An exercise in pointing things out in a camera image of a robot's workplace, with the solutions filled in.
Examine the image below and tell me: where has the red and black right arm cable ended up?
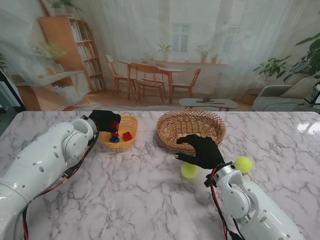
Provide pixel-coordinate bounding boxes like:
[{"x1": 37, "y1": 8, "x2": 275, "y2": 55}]
[{"x1": 209, "y1": 167, "x2": 245, "y2": 240}]

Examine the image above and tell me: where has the red and black left arm cable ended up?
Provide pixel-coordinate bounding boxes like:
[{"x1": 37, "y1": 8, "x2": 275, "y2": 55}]
[{"x1": 21, "y1": 132, "x2": 101, "y2": 240}]

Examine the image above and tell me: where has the yellow perforated plastic basket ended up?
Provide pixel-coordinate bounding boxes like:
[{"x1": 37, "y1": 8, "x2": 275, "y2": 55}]
[{"x1": 99, "y1": 113, "x2": 140, "y2": 149}]

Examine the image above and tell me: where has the woven wicker basket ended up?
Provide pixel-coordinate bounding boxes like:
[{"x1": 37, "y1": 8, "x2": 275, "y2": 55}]
[{"x1": 156, "y1": 108, "x2": 227, "y2": 152}]

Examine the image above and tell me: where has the printed room scene backdrop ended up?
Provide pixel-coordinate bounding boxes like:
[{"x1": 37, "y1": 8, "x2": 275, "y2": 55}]
[{"x1": 0, "y1": 0, "x2": 320, "y2": 112}]

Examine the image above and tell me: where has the black tripod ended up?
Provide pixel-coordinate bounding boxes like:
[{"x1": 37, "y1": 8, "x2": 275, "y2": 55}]
[{"x1": 303, "y1": 82, "x2": 320, "y2": 111}]

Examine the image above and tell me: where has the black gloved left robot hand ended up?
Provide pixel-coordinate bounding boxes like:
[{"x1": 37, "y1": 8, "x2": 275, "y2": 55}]
[{"x1": 88, "y1": 109, "x2": 122, "y2": 135}]

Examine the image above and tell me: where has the red and black arm cable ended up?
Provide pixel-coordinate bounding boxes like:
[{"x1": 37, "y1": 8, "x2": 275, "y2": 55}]
[
  {"x1": 209, "y1": 167, "x2": 245, "y2": 240},
  {"x1": 21, "y1": 132, "x2": 101, "y2": 240}
]

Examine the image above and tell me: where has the yellow-green tennis ball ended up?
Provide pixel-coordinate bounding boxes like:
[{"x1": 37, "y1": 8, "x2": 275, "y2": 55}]
[
  {"x1": 234, "y1": 156, "x2": 253, "y2": 174},
  {"x1": 180, "y1": 162, "x2": 199, "y2": 179}
]

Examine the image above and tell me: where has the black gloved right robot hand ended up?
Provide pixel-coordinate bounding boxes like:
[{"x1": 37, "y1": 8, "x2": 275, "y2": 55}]
[{"x1": 173, "y1": 134, "x2": 226, "y2": 171}]

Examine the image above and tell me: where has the black backdrop stand pole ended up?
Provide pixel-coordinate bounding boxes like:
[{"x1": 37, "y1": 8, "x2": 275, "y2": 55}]
[{"x1": 0, "y1": 68, "x2": 26, "y2": 111}]

